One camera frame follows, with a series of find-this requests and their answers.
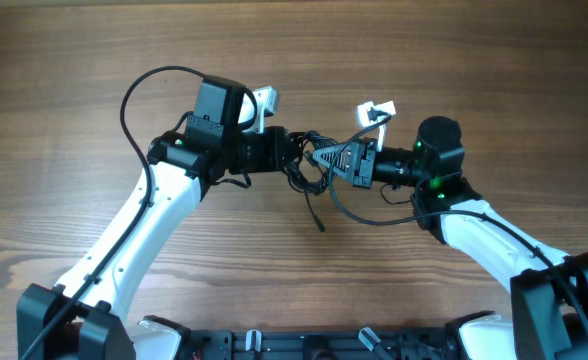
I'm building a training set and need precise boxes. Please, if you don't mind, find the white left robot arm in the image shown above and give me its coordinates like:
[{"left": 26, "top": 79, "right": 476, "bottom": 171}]
[{"left": 17, "top": 75, "right": 294, "bottom": 359}]

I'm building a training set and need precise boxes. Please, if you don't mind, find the black left camera cable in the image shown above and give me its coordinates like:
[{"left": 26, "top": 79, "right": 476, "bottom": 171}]
[{"left": 18, "top": 65, "right": 206, "bottom": 360}]

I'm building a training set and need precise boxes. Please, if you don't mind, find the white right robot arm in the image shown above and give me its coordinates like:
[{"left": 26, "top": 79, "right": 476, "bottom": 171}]
[{"left": 313, "top": 116, "right": 588, "bottom": 359}]

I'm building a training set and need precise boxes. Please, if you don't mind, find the black camera cable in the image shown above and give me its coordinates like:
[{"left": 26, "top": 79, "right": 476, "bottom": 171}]
[
  {"left": 18, "top": 65, "right": 206, "bottom": 360},
  {"left": 326, "top": 107, "right": 588, "bottom": 360}
]

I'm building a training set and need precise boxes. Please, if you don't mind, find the black right camera cable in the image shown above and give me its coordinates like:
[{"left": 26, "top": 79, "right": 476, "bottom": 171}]
[{"left": 326, "top": 107, "right": 588, "bottom": 360}]

